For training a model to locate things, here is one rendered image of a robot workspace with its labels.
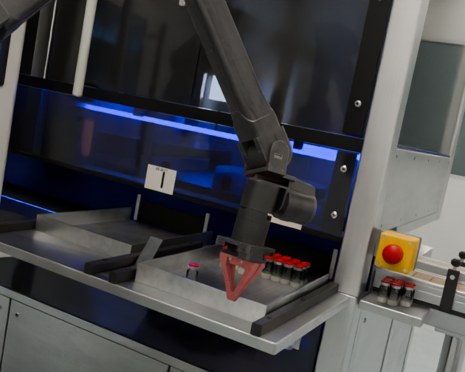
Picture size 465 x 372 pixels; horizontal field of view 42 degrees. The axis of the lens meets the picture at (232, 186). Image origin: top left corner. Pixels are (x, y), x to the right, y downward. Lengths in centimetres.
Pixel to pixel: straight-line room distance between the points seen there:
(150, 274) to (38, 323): 75
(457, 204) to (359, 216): 462
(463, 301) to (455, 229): 453
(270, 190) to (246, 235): 8
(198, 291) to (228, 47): 41
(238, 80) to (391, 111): 40
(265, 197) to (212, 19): 30
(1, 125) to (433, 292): 114
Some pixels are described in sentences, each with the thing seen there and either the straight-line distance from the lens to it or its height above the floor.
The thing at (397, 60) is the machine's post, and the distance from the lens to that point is 130.
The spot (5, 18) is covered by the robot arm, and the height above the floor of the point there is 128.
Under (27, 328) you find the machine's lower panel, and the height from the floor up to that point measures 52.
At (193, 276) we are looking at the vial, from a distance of 112.
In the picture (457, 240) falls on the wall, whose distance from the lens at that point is 592.
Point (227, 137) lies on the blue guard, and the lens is 141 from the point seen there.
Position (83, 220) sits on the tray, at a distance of 151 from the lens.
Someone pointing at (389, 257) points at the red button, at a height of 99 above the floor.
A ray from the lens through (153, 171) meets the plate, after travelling 151.
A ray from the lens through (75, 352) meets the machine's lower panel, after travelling 174.
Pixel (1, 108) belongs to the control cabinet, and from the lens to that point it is 170.
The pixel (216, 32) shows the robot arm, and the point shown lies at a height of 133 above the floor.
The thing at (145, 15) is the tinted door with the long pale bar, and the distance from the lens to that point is 159.
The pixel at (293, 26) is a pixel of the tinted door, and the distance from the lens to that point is 139.
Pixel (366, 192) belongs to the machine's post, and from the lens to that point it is 129.
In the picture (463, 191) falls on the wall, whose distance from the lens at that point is 589.
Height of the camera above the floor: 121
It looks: 7 degrees down
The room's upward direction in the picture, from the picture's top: 11 degrees clockwise
